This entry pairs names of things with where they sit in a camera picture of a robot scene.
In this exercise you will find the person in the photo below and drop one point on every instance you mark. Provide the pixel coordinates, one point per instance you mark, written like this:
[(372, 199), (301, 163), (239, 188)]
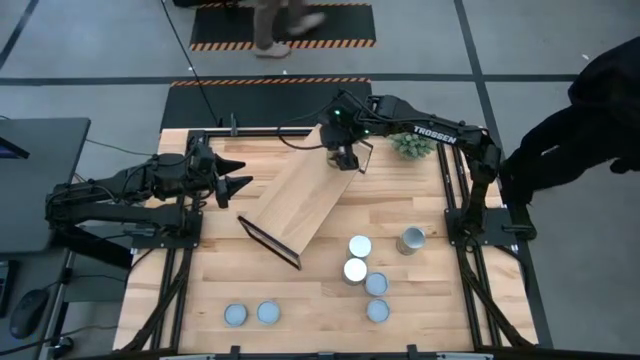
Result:
[(267, 25), (600, 125)]

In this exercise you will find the dark laptop screen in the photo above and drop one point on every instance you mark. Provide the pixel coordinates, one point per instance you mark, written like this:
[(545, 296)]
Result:
[(11, 149)]

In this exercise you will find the black keyboard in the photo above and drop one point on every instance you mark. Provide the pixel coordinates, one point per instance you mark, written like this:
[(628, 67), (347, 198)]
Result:
[(6, 290)]

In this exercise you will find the green artificial succulent plant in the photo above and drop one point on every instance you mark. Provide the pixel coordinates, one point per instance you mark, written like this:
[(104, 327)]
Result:
[(412, 146)]

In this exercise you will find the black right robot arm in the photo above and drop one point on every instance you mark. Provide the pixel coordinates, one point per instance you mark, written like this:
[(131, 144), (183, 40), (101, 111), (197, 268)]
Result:
[(435, 132)]

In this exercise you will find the black computer mouse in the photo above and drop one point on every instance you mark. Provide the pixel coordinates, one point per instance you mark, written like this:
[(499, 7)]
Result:
[(29, 314)]

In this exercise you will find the carrots can yellow label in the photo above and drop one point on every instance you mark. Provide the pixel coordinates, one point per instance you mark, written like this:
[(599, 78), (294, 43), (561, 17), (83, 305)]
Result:
[(355, 270)]

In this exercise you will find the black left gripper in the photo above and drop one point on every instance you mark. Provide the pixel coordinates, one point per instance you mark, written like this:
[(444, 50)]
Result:
[(205, 170)]

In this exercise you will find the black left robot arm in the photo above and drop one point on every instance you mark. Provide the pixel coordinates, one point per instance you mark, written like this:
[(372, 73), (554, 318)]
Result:
[(125, 181)]

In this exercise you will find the black aluminium table frame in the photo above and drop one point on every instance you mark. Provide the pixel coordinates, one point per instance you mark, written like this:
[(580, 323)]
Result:
[(250, 133)]

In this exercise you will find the black hazard-striped floor mat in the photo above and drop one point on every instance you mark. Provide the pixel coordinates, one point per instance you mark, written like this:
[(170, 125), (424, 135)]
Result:
[(240, 25), (260, 105)]

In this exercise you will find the peas can blue green label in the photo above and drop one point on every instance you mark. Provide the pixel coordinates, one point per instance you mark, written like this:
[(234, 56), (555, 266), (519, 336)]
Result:
[(376, 284)]

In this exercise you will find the dark grey desk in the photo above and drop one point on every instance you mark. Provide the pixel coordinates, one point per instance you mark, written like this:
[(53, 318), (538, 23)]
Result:
[(45, 185)]

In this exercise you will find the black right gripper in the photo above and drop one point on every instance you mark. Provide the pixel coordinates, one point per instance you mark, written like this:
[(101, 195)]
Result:
[(342, 127)]

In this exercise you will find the labelled tin can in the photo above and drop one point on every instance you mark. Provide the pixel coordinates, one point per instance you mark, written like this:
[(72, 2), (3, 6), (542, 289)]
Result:
[(235, 314), (268, 312), (360, 246), (411, 240)]

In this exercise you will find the mixed vegetables can white label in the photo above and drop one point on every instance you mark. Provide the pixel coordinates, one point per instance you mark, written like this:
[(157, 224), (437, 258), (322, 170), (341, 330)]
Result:
[(378, 310)]

